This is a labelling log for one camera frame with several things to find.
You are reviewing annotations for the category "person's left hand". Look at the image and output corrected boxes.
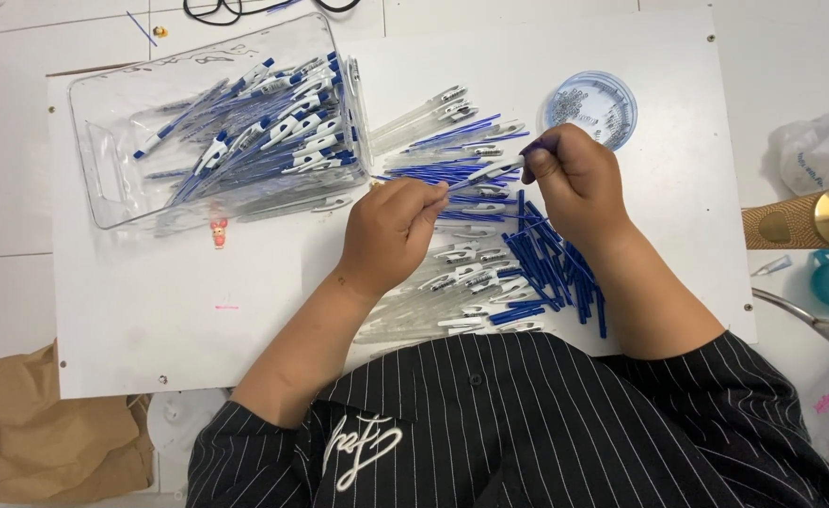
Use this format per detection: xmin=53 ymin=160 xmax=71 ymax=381
xmin=335 ymin=176 xmax=451 ymax=302

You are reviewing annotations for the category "person's right hand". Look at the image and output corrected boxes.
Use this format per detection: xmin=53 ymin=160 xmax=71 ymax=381
xmin=520 ymin=123 xmax=636 ymax=253

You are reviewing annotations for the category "single blue pen grip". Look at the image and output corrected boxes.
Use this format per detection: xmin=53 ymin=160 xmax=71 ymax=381
xmin=519 ymin=137 xmax=561 ymax=158

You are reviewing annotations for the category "clear pen with white clip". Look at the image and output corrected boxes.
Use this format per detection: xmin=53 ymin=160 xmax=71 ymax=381
xmin=447 ymin=155 xmax=527 ymax=193

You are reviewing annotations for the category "pile of clear pen barrels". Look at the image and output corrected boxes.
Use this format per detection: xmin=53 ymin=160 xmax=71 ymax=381
xmin=368 ymin=85 xmax=530 ymax=221
xmin=353 ymin=224 xmax=551 ymax=348

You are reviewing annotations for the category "heap of small metal springs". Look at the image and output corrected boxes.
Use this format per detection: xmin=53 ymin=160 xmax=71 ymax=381
xmin=551 ymin=82 xmax=632 ymax=143

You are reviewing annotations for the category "pile of thin blue refills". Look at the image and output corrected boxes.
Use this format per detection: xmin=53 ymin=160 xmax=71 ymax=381
xmin=374 ymin=113 xmax=533 ymax=224

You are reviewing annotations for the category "pile of blue grip sleeves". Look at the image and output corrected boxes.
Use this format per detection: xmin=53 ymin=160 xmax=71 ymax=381
xmin=488 ymin=189 xmax=609 ymax=340

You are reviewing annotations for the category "round blue plastic lid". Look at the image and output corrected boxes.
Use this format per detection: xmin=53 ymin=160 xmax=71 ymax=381
xmin=542 ymin=70 xmax=639 ymax=152

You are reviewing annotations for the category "heap of assembled blue-white pens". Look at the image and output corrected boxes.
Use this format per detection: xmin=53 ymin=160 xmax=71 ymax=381
xmin=132 ymin=52 xmax=363 ymax=221

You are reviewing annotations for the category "small clear plastic tube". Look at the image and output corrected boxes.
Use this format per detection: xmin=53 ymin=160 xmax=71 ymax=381
xmin=752 ymin=254 xmax=794 ymax=278

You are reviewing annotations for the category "brown bottle with gold base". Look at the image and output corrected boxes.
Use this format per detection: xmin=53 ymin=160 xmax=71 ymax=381
xmin=741 ymin=185 xmax=829 ymax=251

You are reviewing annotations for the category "white plastic bag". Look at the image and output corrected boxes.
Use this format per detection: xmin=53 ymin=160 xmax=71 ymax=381
xmin=767 ymin=106 xmax=829 ymax=198

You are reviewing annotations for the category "black pinstriped shirt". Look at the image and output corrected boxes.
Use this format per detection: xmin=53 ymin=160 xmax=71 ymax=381
xmin=186 ymin=329 xmax=829 ymax=508

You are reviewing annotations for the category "metal chair leg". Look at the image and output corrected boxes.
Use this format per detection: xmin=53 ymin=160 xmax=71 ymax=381
xmin=752 ymin=287 xmax=829 ymax=371

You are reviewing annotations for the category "white plastic stool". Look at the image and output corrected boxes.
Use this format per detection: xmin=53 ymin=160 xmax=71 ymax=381
xmin=146 ymin=387 xmax=231 ymax=467

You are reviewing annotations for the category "stray blue refill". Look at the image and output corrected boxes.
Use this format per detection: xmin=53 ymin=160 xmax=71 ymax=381
xmin=126 ymin=10 xmax=159 ymax=48

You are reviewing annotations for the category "brown paper bag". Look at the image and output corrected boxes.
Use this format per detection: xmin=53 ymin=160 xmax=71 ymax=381
xmin=0 ymin=340 xmax=156 ymax=505

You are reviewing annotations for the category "black cable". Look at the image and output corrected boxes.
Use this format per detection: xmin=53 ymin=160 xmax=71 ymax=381
xmin=183 ymin=0 xmax=363 ymax=27

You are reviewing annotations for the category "clear plastic bin with handle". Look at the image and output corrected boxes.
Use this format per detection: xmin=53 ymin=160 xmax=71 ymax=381
xmin=66 ymin=12 xmax=375 ymax=231

